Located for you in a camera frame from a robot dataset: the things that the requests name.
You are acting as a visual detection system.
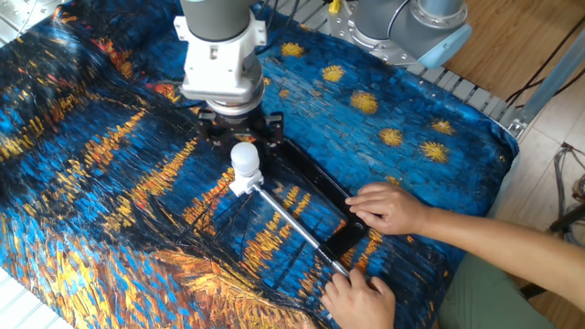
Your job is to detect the grey hose bundle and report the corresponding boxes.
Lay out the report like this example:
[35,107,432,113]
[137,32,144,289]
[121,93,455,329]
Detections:
[550,141,585,260]

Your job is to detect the black floor cable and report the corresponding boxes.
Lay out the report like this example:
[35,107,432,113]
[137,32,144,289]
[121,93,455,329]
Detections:
[505,16,585,109]

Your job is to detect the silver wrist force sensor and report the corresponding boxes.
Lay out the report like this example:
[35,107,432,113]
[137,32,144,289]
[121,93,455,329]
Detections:
[205,58,267,118]

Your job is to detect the person's left hand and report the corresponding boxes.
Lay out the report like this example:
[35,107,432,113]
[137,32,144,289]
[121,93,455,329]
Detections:
[319,268,398,329]

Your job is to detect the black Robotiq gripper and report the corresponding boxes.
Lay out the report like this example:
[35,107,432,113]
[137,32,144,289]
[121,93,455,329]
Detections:
[197,111,286,152]

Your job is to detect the starry night painting cloth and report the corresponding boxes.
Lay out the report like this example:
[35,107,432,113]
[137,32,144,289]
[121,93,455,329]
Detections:
[0,0,520,329]

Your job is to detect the aluminium frame post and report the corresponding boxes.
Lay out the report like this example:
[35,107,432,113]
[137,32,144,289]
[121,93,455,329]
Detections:
[506,27,585,139]

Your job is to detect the white lamp socket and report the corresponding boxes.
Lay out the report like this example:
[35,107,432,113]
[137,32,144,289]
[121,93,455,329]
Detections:
[228,168,266,198]

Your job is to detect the black stand leg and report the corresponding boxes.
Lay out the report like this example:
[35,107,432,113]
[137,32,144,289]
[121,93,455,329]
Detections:
[548,203,585,233]

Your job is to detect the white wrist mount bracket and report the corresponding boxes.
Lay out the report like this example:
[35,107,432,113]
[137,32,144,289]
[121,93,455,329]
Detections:
[173,8,269,106]

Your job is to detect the person's right forearm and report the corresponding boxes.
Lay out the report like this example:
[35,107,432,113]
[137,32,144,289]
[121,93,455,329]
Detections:
[418,207,585,313]

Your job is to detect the white light bulb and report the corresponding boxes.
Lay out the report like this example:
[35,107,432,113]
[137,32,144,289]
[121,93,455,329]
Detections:
[229,141,262,179]

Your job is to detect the person's right hand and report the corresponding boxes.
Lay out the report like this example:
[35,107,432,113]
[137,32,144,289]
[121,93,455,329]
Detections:
[344,181,431,237]

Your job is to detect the green trousers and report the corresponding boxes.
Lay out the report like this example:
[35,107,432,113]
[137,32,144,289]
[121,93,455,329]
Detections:
[437,253,557,329]

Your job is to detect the black C-clamp with silver screw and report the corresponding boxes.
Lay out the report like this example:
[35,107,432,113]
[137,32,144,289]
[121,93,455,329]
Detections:
[250,136,370,278]

